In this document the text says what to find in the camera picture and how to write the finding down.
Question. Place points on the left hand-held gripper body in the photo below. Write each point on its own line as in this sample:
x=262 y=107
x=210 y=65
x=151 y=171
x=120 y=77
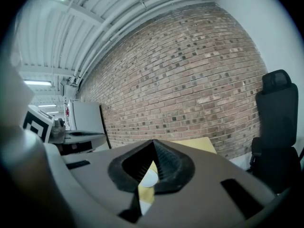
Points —
x=38 y=125

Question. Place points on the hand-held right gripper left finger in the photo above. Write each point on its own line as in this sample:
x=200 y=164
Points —
x=95 y=174

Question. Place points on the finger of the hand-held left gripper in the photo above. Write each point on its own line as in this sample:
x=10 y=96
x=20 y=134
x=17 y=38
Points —
x=85 y=136

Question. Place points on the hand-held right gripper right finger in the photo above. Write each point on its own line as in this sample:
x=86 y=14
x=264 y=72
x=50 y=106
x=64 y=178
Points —
x=204 y=174

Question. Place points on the white plate with shrimp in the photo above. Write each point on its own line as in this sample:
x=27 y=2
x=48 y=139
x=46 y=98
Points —
x=149 y=178

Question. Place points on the grey partition panel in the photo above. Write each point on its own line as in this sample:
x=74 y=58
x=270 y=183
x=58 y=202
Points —
x=89 y=116

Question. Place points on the ceiling light tube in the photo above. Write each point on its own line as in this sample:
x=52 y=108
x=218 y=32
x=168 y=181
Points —
x=37 y=82
x=47 y=105

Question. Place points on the white appliance with red label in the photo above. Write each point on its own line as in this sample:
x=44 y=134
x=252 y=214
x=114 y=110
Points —
x=69 y=114

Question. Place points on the black high-back office chair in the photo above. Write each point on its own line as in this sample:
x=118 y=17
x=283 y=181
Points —
x=278 y=127

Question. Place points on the bundle of white ceiling pipes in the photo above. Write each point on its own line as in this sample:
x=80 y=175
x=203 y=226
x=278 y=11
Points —
x=133 y=15

